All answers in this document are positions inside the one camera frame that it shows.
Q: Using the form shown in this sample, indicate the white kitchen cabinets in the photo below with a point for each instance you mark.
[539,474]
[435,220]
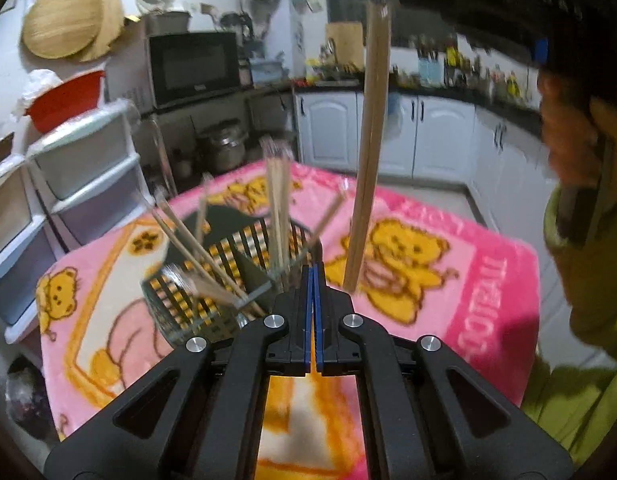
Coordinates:
[438,140]

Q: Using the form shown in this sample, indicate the blue hanging bowl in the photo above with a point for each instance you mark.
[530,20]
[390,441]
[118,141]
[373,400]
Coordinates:
[394,104]

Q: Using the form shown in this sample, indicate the black microwave oven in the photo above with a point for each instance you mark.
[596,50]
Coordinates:
[193,67]

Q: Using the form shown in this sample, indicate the person's green jacket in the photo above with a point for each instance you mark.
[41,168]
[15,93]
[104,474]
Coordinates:
[573,410]

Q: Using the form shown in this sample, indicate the black kitchen countertop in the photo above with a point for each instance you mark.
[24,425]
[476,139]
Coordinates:
[488,97]

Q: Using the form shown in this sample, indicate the wooden cutting board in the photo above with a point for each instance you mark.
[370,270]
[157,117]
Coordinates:
[344,42]

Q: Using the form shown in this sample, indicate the person's right hand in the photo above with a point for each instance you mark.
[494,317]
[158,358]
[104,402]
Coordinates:
[571,130]

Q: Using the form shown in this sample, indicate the woven wicker basket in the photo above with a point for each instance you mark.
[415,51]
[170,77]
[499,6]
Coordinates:
[1,152]

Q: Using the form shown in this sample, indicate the chopstick pair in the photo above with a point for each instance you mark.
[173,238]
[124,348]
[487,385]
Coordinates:
[372,135]

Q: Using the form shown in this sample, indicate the bunch of chopsticks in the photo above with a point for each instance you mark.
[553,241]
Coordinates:
[278,200]

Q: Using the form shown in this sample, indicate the red plastic basin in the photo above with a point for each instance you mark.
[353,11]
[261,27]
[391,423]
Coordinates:
[68,102]

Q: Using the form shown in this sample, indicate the black trash bin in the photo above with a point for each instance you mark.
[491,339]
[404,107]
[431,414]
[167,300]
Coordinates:
[28,400]

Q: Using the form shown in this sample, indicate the metal shelf rack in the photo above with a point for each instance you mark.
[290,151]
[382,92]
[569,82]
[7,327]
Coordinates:
[158,155]

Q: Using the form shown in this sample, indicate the pink printed blanket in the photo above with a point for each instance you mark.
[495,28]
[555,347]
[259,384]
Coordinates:
[438,300]

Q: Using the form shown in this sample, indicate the blue knife holder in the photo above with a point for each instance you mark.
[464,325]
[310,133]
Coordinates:
[430,70]

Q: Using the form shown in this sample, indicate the dark kettle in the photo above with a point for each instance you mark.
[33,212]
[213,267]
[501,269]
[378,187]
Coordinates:
[236,25]

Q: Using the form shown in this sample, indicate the blue plastic tray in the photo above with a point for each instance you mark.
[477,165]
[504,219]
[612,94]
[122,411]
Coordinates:
[266,71]

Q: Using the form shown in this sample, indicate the round bamboo tray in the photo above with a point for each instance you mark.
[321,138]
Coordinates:
[61,17]
[111,25]

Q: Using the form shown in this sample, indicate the green plastic utensil basket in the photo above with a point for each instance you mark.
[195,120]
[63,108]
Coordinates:
[188,310]

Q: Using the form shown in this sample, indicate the white plastic bag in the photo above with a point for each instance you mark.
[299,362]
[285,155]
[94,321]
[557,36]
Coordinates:
[36,90]

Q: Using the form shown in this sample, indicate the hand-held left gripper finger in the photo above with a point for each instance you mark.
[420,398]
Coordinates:
[318,310]
[308,310]

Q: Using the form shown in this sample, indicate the steel cooking pot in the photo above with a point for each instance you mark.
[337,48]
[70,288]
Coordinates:
[223,147]

